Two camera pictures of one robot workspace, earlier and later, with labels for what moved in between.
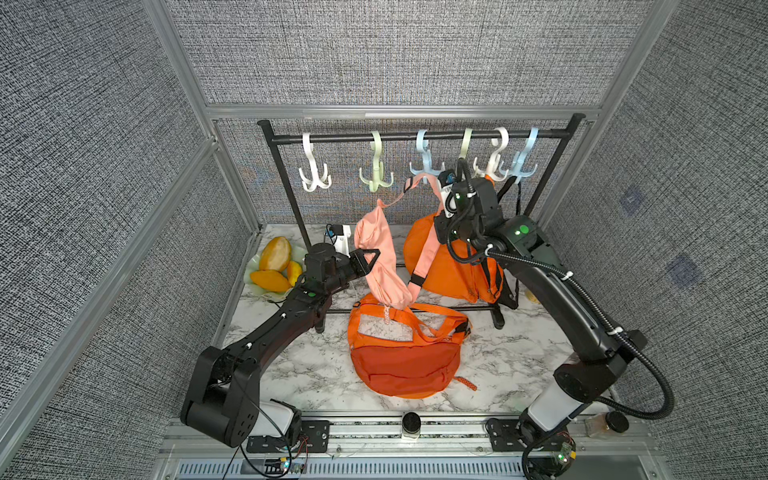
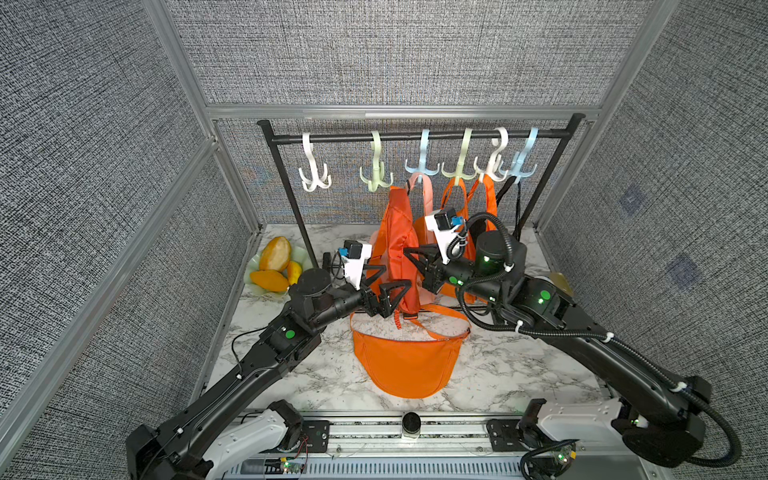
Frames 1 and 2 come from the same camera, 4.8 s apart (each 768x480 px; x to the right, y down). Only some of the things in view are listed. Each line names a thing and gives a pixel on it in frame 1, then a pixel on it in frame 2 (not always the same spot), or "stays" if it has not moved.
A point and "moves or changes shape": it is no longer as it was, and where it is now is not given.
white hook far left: (310, 184) stays
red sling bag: (409, 370) to (394, 233)
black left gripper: (362, 268) to (380, 306)
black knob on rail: (411, 425) stays
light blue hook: (422, 146) stays
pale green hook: (377, 179) stays
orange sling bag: (405, 369) moves or changes shape
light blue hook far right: (519, 158) stays
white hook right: (495, 159) stays
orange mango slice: (272, 280) stays
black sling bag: (507, 294) moves or changes shape
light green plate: (297, 255) stays
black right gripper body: (449, 229) to (445, 276)
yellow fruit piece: (294, 270) stays
